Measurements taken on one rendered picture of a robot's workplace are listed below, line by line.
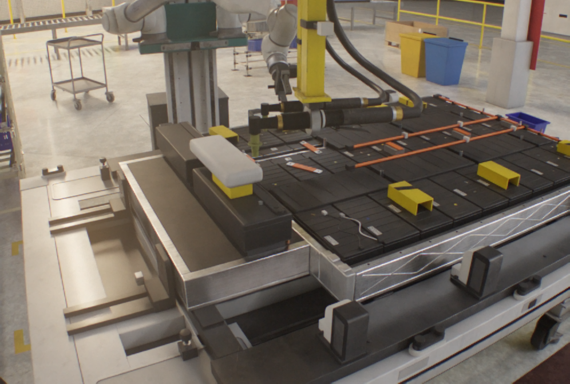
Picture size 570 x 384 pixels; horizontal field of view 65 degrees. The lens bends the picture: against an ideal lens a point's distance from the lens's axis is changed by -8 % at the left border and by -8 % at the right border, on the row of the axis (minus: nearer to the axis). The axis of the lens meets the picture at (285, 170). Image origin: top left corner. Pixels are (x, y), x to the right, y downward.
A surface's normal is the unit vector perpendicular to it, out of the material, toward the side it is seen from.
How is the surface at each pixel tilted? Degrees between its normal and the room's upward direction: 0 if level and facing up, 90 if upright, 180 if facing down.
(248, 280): 90
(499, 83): 90
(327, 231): 0
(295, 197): 0
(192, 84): 90
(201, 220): 0
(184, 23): 90
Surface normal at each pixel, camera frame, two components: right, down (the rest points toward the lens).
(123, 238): 0.00, -0.91
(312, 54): 0.24, 0.39
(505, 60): -0.88, 0.19
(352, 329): 0.47, 0.36
